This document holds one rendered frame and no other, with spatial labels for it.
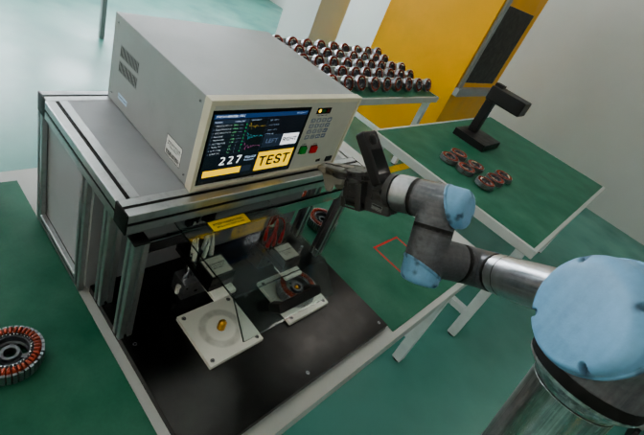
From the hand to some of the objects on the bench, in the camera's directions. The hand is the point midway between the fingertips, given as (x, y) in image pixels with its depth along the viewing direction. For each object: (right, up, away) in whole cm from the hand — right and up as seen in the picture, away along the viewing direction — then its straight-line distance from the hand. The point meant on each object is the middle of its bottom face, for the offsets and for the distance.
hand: (323, 164), depth 97 cm
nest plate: (-25, -40, +4) cm, 47 cm away
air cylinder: (-34, -31, +10) cm, 47 cm away
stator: (-1, -18, +57) cm, 60 cm away
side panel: (-65, -21, +8) cm, 69 cm away
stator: (-61, -39, -16) cm, 74 cm away
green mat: (+10, -14, +71) cm, 73 cm away
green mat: (-76, -37, -22) cm, 87 cm away
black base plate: (-18, -38, +14) cm, 45 cm away
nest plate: (-9, -35, +22) cm, 42 cm away
